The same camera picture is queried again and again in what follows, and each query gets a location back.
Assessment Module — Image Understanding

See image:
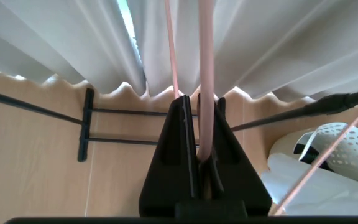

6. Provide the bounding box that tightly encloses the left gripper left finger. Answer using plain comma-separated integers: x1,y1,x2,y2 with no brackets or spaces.
139,95,203,217

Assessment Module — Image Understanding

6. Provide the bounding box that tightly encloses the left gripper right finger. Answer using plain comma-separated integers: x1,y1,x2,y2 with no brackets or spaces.
198,96,273,217

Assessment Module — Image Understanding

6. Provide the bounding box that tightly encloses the white printed t-shirt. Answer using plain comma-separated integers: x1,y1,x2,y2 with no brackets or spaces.
261,152,358,216

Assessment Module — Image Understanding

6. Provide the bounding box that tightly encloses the black clothes rack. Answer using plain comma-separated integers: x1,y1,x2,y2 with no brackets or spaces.
0,86,358,162

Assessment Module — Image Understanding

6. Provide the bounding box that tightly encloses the white laundry basket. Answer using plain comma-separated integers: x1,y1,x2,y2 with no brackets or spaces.
267,122,358,186

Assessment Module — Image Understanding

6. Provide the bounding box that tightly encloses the beige curtain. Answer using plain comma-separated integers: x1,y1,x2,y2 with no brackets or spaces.
0,0,358,102

